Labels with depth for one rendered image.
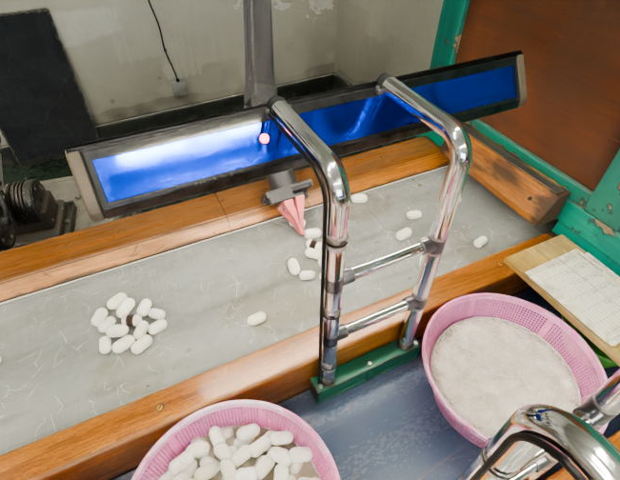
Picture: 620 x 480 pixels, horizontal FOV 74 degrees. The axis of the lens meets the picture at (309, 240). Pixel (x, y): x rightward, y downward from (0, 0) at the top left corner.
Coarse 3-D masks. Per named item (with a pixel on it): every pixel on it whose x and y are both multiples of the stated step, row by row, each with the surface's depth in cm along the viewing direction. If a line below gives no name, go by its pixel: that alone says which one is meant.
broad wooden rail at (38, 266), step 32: (352, 160) 102; (384, 160) 102; (416, 160) 102; (448, 160) 104; (224, 192) 92; (256, 192) 92; (320, 192) 93; (352, 192) 96; (128, 224) 85; (160, 224) 85; (192, 224) 85; (224, 224) 86; (0, 256) 78; (32, 256) 78; (64, 256) 78; (96, 256) 79; (128, 256) 80; (0, 288) 74; (32, 288) 75
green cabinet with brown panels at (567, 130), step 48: (480, 0) 84; (528, 0) 75; (576, 0) 68; (480, 48) 88; (528, 48) 78; (576, 48) 70; (528, 96) 81; (576, 96) 72; (528, 144) 84; (576, 144) 75; (576, 192) 77
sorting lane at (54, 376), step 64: (384, 192) 96; (192, 256) 82; (256, 256) 82; (448, 256) 82; (0, 320) 71; (64, 320) 71; (192, 320) 71; (0, 384) 63; (64, 384) 63; (128, 384) 63; (0, 448) 56
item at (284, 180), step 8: (272, 176) 82; (280, 176) 82; (288, 176) 82; (272, 184) 83; (280, 184) 82; (288, 184) 82; (296, 184) 82; (304, 184) 83; (312, 184) 83; (272, 192) 80; (264, 200) 84
